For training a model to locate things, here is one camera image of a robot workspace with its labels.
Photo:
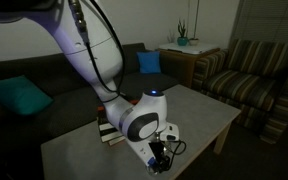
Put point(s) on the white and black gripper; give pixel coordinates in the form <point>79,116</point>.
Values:
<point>145,153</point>

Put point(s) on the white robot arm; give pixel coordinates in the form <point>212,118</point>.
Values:
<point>88,40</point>

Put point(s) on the lower stacked book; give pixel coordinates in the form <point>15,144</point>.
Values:
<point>111,136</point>

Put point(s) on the black book with orange spine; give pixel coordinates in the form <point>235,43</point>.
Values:
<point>103,123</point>

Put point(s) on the grey top coffee table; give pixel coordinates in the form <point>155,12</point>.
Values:
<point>80,154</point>

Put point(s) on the blue throw pillow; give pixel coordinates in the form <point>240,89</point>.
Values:
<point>149,62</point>

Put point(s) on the wooden side table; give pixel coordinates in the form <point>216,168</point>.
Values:
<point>181,65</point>

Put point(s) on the teal plant pot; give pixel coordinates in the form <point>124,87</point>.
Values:
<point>182,41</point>

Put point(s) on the small white plant pot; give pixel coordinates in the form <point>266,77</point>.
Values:
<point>193,41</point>

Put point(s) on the striped armchair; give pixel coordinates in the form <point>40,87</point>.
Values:
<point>253,77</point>

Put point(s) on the dark grey fabric sofa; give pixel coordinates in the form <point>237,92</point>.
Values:
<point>74,104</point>

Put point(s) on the teal throw pillow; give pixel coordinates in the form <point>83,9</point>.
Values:
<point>22,96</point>

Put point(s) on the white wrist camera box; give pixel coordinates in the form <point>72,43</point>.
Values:
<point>170,133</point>

